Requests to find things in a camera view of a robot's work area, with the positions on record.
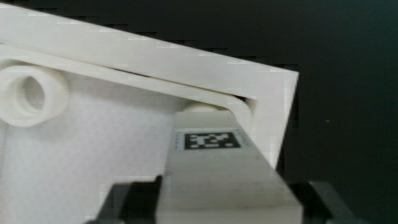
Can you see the white U-shaped fence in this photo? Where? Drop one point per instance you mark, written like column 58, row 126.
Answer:
column 152, row 64

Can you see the white desk tabletop tray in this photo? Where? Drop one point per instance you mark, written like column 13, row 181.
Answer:
column 99, row 144

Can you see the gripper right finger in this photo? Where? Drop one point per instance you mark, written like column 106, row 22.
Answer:
column 326, row 209

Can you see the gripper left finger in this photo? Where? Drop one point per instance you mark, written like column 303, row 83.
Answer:
column 130, row 203

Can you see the white desk leg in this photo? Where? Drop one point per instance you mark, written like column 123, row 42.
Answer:
column 223, row 188

